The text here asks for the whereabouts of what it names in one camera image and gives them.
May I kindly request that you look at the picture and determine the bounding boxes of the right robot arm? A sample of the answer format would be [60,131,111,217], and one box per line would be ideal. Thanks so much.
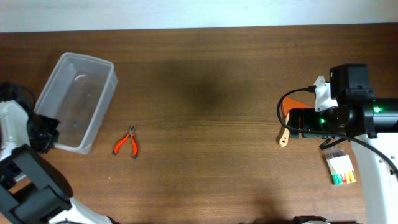
[277,63,397,223]

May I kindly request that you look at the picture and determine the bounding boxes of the red handled pliers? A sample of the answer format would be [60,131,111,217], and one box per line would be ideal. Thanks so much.
[112,125,139,160]

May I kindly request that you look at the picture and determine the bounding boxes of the screwdriver set clear case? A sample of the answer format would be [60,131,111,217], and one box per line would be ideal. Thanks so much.
[326,146,356,185]

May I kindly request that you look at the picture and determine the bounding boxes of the orange scraper wooden handle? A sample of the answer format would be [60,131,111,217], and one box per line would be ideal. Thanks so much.
[278,96,310,147]

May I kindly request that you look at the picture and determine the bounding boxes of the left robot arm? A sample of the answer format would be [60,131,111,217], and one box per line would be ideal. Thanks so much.
[1,82,115,223]

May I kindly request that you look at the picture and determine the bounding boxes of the clear plastic container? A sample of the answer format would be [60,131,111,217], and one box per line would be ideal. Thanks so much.
[34,52,118,154]

